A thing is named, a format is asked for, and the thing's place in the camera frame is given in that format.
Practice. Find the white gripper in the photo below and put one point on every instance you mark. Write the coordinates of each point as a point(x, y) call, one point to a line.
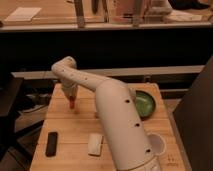
point(70, 90)

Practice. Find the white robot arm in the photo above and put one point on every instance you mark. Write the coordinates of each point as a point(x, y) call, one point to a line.
point(127, 140)

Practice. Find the white sponge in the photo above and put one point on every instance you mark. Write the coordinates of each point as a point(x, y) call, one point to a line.
point(95, 144)

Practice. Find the black chair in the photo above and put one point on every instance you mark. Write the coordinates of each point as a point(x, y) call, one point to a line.
point(9, 95)

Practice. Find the green bowl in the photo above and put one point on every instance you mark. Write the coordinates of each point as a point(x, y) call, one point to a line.
point(145, 104)

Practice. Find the white cup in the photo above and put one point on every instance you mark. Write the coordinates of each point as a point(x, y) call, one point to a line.
point(158, 143)

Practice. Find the white paper sheet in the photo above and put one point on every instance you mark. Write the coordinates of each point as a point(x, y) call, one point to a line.
point(23, 14)

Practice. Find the dark panel at right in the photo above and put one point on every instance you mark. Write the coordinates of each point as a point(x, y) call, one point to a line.
point(194, 119)

